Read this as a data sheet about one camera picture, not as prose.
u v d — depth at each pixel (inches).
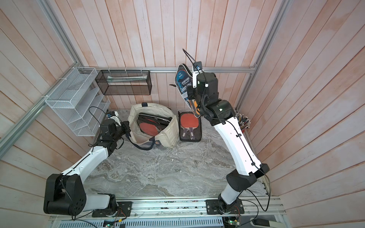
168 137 34.6
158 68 38.6
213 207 28.7
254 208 29.3
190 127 41.9
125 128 30.0
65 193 16.1
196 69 19.1
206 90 16.7
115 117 29.0
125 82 34.7
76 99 28.6
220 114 16.6
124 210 28.8
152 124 35.9
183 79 27.1
